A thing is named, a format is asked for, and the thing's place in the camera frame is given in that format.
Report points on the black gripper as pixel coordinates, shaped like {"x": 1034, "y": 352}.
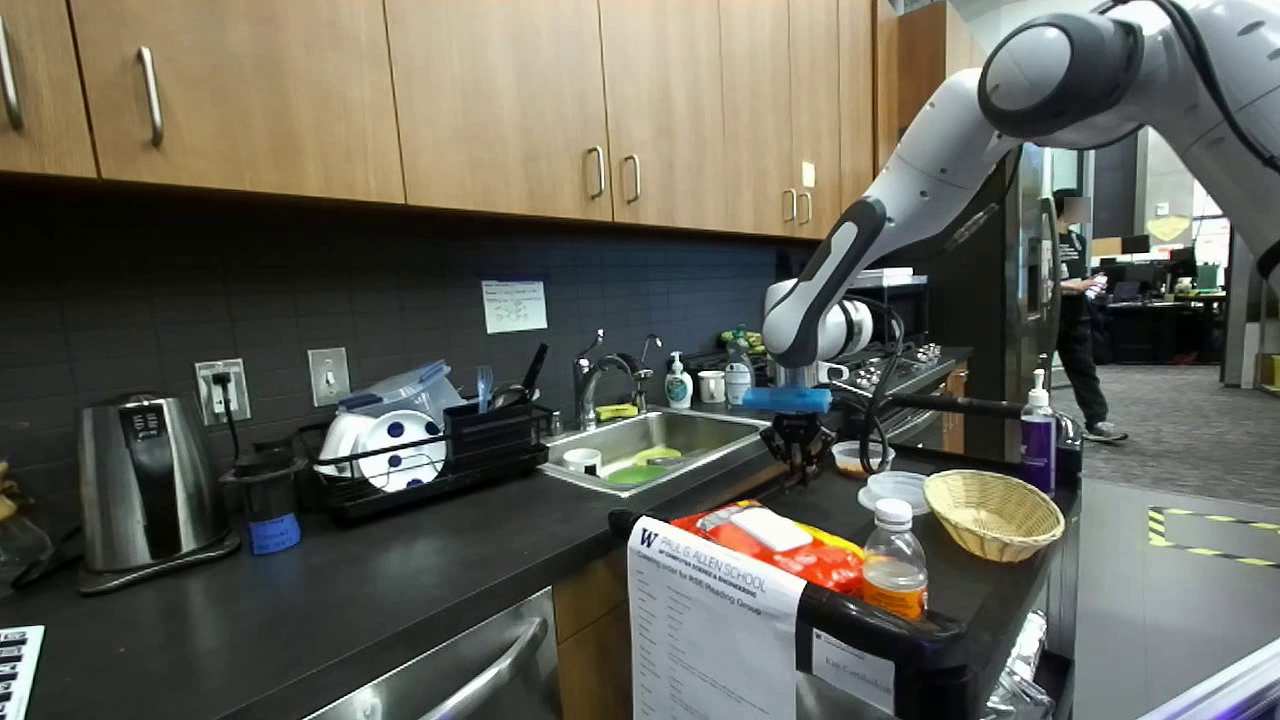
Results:
{"x": 801, "y": 433}

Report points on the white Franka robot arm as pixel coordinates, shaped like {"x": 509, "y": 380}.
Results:
{"x": 932, "y": 146}

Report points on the woven wicker basket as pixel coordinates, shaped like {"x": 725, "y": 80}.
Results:
{"x": 994, "y": 526}

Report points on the small bowl with food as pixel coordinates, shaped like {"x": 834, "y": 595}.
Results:
{"x": 852, "y": 458}

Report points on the orange snack package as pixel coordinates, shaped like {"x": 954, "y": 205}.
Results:
{"x": 766, "y": 541}

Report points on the clear spray bottle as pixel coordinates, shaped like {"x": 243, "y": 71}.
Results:
{"x": 736, "y": 380}

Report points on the stainless steel sink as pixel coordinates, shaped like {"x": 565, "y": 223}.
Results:
{"x": 695, "y": 433}

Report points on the small white container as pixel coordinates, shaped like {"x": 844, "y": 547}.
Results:
{"x": 712, "y": 388}

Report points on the white soap dispenser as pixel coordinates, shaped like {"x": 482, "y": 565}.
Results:
{"x": 677, "y": 387}

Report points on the green item in sink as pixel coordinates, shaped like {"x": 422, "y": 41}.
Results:
{"x": 641, "y": 471}

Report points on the white printed paper sheet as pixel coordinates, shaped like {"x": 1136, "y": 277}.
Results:
{"x": 706, "y": 627}

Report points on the yellow green sponge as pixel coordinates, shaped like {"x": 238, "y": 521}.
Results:
{"x": 617, "y": 414}

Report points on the black utility cart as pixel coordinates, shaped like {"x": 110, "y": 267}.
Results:
{"x": 974, "y": 584}

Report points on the stainless steel refrigerator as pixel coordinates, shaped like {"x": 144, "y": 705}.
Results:
{"x": 986, "y": 320}

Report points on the chrome sink faucet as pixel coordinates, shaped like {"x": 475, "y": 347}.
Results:
{"x": 589, "y": 380}

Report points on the purple pump soap bottle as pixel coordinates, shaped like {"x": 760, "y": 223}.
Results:
{"x": 1037, "y": 447}

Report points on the standing person dark clothes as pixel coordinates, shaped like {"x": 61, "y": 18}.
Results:
{"x": 1076, "y": 320}

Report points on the white paper backsplash sign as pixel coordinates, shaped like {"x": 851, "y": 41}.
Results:
{"x": 514, "y": 306}

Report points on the office desk with monitors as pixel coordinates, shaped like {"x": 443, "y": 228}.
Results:
{"x": 1152, "y": 286}

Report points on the clear plastic container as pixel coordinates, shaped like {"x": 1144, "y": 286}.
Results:
{"x": 413, "y": 387}

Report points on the white round plate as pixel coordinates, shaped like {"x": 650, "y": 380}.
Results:
{"x": 386, "y": 447}

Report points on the black cup blue base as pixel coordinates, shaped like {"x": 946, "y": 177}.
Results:
{"x": 264, "y": 514}

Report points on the stainless steel toaster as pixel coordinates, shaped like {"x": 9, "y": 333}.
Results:
{"x": 143, "y": 486}

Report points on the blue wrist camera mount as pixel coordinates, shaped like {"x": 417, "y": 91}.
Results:
{"x": 786, "y": 402}

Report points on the white wall switch plate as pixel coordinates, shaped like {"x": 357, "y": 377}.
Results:
{"x": 331, "y": 377}

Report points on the wooden wall cabinets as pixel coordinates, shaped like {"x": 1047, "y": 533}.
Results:
{"x": 401, "y": 94}

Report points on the white wall outlet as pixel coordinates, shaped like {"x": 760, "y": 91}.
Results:
{"x": 220, "y": 388}

